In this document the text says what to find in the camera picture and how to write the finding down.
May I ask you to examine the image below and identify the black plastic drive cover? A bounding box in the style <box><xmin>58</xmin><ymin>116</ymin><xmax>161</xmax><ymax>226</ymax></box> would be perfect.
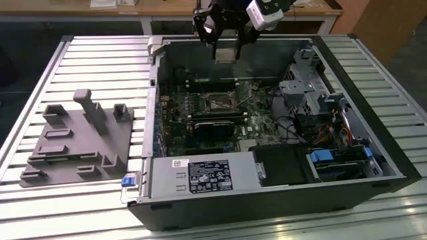
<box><xmin>250</xmin><ymin>144</ymin><xmax>322</xmax><ymax>187</ymax></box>

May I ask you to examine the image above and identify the black graphics card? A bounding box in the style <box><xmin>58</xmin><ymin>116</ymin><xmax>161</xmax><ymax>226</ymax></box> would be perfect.
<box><xmin>194</xmin><ymin>121</ymin><xmax>237</xmax><ymax>145</ymax></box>

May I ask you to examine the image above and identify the blue disk carrier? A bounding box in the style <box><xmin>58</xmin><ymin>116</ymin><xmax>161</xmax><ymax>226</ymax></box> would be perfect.
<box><xmin>306</xmin><ymin>147</ymin><xmax>370</xmax><ymax>182</ymax></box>

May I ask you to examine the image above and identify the silver CPU plate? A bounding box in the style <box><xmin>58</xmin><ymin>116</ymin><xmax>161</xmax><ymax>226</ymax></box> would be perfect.
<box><xmin>215</xmin><ymin>48</ymin><xmax>237</xmax><ymax>65</ymax></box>

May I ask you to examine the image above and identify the silver metal drive cage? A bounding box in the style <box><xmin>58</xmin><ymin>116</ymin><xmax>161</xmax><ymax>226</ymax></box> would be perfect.
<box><xmin>278</xmin><ymin>48</ymin><xmax>348</xmax><ymax>117</ymax></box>

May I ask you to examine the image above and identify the silver chipset heatsink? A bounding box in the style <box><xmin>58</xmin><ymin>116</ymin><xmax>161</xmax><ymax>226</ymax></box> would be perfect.
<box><xmin>238</xmin><ymin>139</ymin><xmax>255</xmax><ymax>152</ymax></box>

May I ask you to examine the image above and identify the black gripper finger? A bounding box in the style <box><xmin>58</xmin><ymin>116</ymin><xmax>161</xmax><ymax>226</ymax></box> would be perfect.
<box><xmin>234</xmin><ymin>9</ymin><xmax>262</xmax><ymax>61</ymax></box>
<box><xmin>193</xmin><ymin>2</ymin><xmax>222</xmax><ymax>61</ymax></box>

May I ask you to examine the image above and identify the grey case corner handle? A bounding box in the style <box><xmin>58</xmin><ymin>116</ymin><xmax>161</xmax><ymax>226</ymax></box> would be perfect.
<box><xmin>146</xmin><ymin>36</ymin><xmax>169</xmax><ymax>55</ymax></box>

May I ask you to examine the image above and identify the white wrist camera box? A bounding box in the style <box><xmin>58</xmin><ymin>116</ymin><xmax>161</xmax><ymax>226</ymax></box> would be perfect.
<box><xmin>246</xmin><ymin>0</ymin><xmax>286</xmax><ymax>31</ymax></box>

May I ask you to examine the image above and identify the grey parts rack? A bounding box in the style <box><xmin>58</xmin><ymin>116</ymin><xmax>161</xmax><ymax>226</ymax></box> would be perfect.
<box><xmin>19</xmin><ymin>88</ymin><xmax>137</xmax><ymax>189</ymax></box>

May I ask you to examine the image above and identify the black cable in case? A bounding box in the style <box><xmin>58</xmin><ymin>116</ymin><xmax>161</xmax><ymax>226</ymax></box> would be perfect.
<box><xmin>271</xmin><ymin>92</ymin><xmax>310</xmax><ymax>146</ymax></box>

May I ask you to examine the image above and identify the green motherboard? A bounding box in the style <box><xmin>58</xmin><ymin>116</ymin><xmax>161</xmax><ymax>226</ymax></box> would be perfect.
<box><xmin>157</xmin><ymin>79</ymin><xmax>285</xmax><ymax>155</ymax></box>

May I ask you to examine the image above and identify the CPU socket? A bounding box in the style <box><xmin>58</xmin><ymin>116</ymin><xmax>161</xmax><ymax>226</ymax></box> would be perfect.
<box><xmin>202</xmin><ymin>92</ymin><xmax>241</xmax><ymax>113</ymax></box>

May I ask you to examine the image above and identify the silver power supply unit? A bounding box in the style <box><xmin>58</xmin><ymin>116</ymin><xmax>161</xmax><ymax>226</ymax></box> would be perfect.
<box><xmin>146</xmin><ymin>152</ymin><xmax>263</xmax><ymax>199</ymax></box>

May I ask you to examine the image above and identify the black PC case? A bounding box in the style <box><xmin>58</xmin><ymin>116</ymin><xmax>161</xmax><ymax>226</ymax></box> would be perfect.
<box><xmin>126</xmin><ymin>34</ymin><xmax>422</xmax><ymax>232</ymax></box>

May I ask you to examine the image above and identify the wooden cabinet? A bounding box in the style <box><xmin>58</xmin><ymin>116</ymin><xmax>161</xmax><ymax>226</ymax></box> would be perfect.
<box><xmin>330</xmin><ymin>0</ymin><xmax>427</xmax><ymax>66</ymax></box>

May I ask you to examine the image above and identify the black RAM slot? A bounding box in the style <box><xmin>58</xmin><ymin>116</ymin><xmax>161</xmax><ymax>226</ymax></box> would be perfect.
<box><xmin>193</xmin><ymin>84</ymin><xmax>243</xmax><ymax>92</ymax></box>
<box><xmin>194</xmin><ymin>78</ymin><xmax>242</xmax><ymax>86</ymax></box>
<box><xmin>191</xmin><ymin>116</ymin><xmax>246</xmax><ymax>124</ymax></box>
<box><xmin>190</xmin><ymin>111</ymin><xmax>245</xmax><ymax>118</ymax></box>

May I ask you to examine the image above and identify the orange yellow wire bundle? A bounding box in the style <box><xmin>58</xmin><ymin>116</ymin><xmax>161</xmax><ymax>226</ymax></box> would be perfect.
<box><xmin>313</xmin><ymin>122</ymin><xmax>356</xmax><ymax>146</ymax></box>

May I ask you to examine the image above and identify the wooden desk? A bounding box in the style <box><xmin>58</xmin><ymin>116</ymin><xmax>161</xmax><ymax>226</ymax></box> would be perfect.
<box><xmin>0</xmin><ymin>0</ymin><xmax>345</xmax><ymax>36</ymax></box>

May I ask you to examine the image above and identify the blue case latch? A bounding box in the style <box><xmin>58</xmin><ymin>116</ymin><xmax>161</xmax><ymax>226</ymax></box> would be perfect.
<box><xmin>122</xmin><ymin>176</ymin><xmax>139</xmax><ymax>188</ymax></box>

